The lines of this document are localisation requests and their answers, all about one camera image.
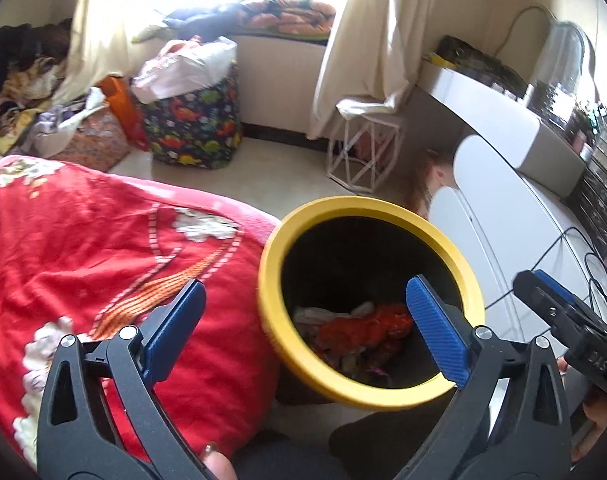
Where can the large white plastic bag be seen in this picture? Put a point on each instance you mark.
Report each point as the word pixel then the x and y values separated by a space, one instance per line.
pixel 183 70

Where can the dark green bag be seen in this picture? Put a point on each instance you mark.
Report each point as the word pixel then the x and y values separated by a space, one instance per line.
pixel 478 62

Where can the lavender cloth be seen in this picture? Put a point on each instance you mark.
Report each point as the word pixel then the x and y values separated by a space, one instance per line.
pixel 65 122

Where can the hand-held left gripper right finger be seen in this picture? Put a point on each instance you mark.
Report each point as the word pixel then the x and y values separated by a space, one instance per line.
pixel 436 325

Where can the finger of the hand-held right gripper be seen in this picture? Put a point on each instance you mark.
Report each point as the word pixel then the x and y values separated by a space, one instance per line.
pixel 558 287
pixel 536 295

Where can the yellow item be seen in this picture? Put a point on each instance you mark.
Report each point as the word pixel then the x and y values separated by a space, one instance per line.
pixel 441 60

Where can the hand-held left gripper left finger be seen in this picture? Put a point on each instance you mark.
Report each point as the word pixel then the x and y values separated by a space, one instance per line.
pixel 176 330

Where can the white cloth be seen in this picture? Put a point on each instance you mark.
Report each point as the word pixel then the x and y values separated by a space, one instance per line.
pixel 368 108

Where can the red floral blanket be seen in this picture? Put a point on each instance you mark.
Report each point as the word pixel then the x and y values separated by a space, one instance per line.
pixel 83 240

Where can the cream curtain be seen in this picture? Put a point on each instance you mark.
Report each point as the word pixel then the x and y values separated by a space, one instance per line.
pixel 373 35
pixel 103 25

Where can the person's left hand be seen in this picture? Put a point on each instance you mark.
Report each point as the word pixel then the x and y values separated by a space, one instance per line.
pixel 218 462

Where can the yellow rimmed black trash bin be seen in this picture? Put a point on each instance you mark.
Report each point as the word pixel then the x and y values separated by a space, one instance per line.
pixel 283 240

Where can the pink floral fabric bag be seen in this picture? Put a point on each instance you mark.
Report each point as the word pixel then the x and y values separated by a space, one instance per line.
pixel 93 142

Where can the dinosaur print laundry basket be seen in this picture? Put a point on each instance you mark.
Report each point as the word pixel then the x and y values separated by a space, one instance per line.
pixel 198 130

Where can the white desk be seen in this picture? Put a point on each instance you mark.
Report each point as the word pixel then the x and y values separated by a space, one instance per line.
pixel 493 105

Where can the pile of dark clothes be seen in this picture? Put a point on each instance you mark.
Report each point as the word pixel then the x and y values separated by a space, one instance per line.
pixel 18 60

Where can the arched mirror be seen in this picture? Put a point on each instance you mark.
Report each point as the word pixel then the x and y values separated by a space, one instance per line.
pixel 563 60

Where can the orange bag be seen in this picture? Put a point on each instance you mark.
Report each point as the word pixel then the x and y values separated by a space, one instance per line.
pixel 126 110

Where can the red plastic bag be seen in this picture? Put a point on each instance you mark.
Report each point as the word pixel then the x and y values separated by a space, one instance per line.
pixel 368 330

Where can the small white plastic bag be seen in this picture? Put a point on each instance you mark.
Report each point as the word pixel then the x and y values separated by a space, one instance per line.
pixel 323 316

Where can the person's right hand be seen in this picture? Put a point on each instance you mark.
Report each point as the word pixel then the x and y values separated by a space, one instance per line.
pixel 591 420

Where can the orange haired doll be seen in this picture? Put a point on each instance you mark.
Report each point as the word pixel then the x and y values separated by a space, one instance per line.
pixel 433 180

